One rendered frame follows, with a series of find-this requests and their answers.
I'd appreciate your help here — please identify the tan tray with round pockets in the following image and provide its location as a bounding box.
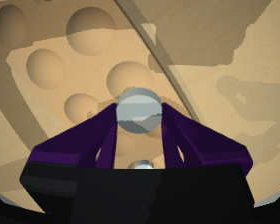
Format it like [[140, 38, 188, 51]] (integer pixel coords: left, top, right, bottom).
[[0, 0, 195, 169]]

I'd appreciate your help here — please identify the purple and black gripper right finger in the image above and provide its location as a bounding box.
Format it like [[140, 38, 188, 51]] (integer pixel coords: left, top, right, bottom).
[[161, 103, 253, 176]]

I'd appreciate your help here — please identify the white disc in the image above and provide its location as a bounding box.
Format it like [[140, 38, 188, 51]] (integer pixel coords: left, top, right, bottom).
[[116, 87, 162, 134], [134, 160, 153, 169]]

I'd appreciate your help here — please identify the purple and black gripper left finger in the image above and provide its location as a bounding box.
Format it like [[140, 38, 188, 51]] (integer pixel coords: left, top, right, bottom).
[[26, 103, 118, 169]]

